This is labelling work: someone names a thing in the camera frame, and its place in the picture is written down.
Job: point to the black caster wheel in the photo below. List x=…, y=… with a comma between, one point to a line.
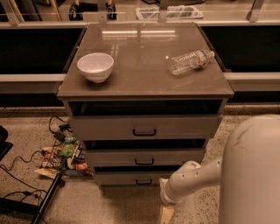
x=111, y=11
x=75, y=12

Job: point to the grey drawer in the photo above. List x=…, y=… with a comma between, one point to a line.
x=147, y=178
x=110, y=158
x=139, y=127

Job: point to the white wire basket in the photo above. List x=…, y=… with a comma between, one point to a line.
x=173, y=12

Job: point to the pile of snack packages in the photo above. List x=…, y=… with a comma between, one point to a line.
x=65, y=158

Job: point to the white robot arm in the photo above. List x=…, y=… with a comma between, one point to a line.
x=248, y=175

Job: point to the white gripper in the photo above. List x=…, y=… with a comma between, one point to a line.
x=166, y=194

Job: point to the black caster wheel right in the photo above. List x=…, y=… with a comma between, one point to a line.
x=111, y=11

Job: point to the white ceramic bowl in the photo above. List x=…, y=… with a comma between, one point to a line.
x=96, y=67

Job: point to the clear plastic water bottle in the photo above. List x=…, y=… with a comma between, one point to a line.
x=190, y=61

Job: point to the black caster wheel left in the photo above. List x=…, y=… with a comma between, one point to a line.
x=75, y=12

